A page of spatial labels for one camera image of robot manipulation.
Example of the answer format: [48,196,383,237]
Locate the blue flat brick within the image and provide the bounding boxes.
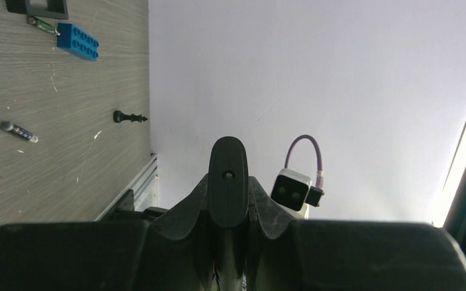
[56,23,100,61]

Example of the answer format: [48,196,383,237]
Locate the black remote control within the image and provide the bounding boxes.
[207,136,249,290]

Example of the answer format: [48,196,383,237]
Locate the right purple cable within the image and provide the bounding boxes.
[284,135,324,178]

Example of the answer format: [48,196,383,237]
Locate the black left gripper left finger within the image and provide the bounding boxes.
[0,178,212,290]

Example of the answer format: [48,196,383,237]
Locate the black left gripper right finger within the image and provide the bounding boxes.
[247,177,466,290]

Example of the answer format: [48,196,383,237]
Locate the black square frame box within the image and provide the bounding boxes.
[5,0,69,20]

